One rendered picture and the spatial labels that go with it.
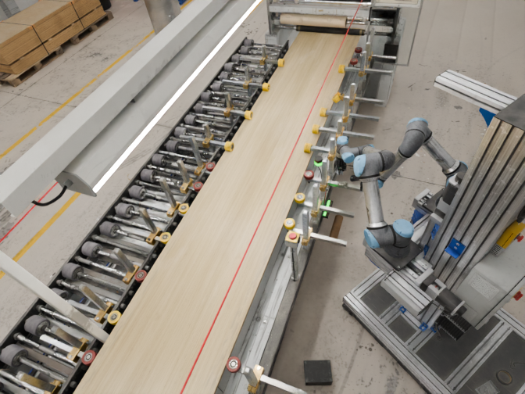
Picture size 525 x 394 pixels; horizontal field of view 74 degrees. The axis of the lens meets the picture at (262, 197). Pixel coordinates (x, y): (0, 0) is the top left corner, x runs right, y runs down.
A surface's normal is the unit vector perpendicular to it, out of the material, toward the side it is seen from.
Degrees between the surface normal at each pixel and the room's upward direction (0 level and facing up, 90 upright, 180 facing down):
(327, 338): 0
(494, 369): 0
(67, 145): 90
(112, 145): 61
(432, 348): 0
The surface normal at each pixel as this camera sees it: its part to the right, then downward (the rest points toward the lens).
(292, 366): -0.11, -0.64
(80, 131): 0.93, 0.21
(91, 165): 0.76, -0.13
